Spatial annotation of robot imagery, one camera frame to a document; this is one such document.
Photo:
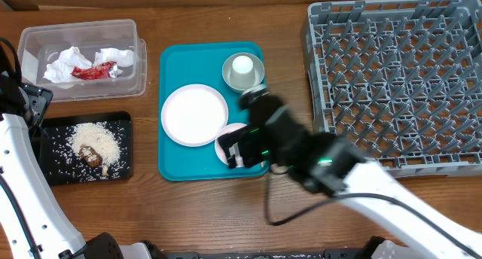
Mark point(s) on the red foil wrapper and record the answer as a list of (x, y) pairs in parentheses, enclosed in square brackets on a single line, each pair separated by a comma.
[(102, 71)]

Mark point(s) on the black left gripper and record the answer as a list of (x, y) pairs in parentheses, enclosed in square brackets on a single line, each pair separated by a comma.
[(41, 98)]

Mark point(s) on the white rice pile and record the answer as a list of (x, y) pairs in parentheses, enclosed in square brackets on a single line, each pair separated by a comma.
[(94, 136)]

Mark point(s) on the clear plastic waste bin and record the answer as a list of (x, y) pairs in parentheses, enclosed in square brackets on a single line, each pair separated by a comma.
[(41, 45)]

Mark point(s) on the large white plate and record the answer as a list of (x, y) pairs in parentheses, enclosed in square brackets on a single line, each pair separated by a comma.
[(194, 114)]

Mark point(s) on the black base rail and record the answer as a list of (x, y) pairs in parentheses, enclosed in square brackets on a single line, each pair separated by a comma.
[(334, 253)]

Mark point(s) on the grey dishwasher rack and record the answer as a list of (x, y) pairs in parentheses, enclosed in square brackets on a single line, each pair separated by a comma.
[(400, 79)]

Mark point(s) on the black food waste tray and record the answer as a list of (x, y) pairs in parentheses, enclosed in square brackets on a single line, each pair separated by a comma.
[(124, 138)]

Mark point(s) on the white napkin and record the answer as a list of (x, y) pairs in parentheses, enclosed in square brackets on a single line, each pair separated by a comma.
[(123, 58), (60, 70)]

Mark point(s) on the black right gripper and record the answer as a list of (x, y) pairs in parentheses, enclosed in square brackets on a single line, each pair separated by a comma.
[(250, 151)]

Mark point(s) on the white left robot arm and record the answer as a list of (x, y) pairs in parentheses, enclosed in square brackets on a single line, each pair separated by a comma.
[(33, 222)]

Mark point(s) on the white paper cup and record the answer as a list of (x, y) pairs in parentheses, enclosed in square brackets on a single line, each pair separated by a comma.
[(242, 73)]

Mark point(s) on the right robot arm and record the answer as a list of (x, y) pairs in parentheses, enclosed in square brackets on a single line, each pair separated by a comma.
[(326, 163)]

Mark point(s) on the grey bowl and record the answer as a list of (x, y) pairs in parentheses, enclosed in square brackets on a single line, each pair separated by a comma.
[(259, 70)]

